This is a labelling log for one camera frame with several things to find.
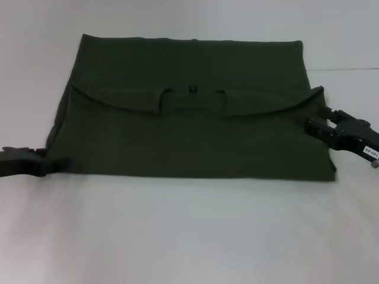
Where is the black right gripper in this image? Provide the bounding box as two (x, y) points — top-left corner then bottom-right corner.
(304, 106), (379, 162)

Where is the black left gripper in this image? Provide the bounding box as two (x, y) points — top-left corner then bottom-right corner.
(0, 147), (72, 178)

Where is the dark green t-shirt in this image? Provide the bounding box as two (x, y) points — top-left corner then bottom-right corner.
(46, 33), (338, 182)

